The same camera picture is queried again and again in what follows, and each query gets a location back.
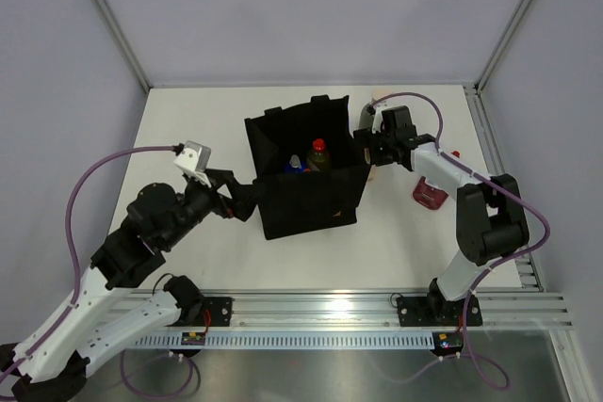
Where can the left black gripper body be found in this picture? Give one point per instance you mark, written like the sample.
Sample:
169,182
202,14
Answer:
200,200

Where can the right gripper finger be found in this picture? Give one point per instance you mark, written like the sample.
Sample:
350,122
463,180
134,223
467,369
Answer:
365,139
373,156

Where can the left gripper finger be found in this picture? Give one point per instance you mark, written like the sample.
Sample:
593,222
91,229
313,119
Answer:
244,199
219,177

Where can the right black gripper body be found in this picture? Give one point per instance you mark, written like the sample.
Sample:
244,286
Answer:
383,143

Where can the grey-green pump bottle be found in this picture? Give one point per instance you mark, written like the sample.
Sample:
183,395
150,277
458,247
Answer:
378,96

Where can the yellow red-cap detergent bottle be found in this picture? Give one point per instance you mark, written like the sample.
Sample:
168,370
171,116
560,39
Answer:
318,157

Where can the orange blue-pump bottle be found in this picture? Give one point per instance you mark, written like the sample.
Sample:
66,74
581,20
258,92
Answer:
296,165

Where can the dark red Fairy bottle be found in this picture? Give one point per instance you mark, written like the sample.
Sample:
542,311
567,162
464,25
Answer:
429,196

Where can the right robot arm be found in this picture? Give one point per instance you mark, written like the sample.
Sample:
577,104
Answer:
490,224

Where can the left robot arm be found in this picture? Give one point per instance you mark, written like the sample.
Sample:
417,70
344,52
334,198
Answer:
55,362

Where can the black canvas bag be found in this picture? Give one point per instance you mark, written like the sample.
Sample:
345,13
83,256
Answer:
312,173

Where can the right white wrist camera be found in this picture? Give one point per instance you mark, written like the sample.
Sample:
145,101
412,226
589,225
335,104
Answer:
375,114

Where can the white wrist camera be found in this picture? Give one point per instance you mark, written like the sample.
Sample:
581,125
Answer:
192,159
375,114

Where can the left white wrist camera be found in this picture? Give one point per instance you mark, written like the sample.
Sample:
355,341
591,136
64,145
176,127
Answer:
192,159

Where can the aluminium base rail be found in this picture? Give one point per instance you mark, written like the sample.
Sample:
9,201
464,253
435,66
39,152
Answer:
374,310

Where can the white slotted cable duct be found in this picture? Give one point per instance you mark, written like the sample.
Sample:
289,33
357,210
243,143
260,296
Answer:
287,340

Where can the left aluminium frame post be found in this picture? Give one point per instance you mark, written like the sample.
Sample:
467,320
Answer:
114,28

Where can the aluminium frame post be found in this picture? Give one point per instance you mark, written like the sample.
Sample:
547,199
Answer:
114,28
504,42

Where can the right aluminium frame post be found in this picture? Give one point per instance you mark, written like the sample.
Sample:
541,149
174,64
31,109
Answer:
504,42

